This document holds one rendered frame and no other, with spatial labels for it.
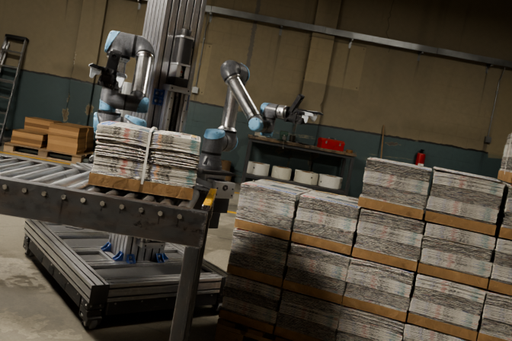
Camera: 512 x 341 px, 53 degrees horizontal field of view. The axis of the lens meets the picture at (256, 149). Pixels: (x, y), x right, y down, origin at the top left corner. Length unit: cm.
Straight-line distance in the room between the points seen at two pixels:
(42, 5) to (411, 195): 836
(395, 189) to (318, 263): 49
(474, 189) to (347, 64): 709
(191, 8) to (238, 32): 618
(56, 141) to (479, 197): 703
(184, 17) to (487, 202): 184
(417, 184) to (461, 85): 757
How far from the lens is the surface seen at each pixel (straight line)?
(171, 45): 294
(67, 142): 843
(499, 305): 245
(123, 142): 189
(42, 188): 184
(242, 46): 914
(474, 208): 237
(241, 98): 286
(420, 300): 244
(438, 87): 971
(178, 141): 187
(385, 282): 242
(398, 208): 236
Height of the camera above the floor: 113
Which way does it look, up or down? 3 degrees down
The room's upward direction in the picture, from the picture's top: 10 degrees clockwise
